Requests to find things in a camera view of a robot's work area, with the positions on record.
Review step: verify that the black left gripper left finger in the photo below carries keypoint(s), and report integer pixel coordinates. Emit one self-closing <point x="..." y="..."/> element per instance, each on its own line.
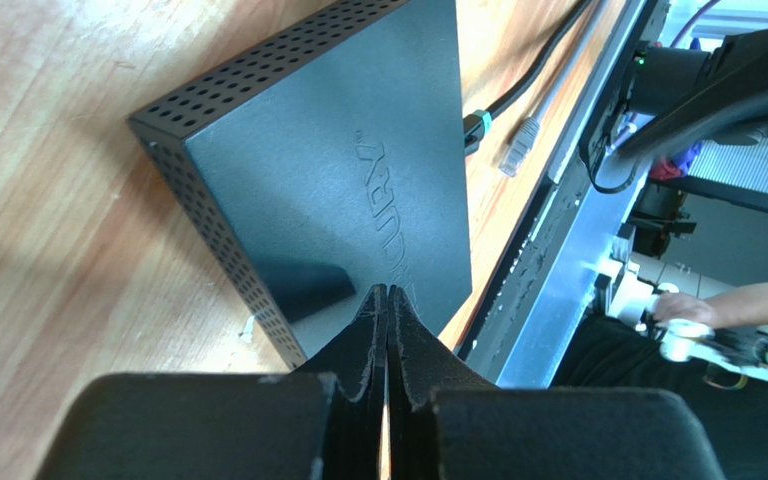
<point x="320" y="421"/>

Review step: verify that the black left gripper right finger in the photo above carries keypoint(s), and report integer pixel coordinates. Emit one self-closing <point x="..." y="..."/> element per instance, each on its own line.
<point x="448" y="422"/>

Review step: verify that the black Mercury network switch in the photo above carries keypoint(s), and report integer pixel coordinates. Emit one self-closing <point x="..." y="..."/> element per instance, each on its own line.
<point x="325" y="160"/>

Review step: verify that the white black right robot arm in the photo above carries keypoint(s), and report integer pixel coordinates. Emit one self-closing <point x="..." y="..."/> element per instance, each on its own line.
<point x="695" y="95"/>

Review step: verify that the operator forearm and hand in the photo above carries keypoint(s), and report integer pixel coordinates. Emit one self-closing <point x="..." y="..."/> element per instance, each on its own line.
<point x="740" y="307"/>

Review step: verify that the aluminium front rail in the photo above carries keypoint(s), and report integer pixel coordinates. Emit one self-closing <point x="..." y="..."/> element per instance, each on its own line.
<point x="607" y="174"/>

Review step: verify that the white teleoperation controller handle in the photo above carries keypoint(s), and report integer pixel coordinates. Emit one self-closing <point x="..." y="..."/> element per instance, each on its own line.
<point x="742" y="351"/>

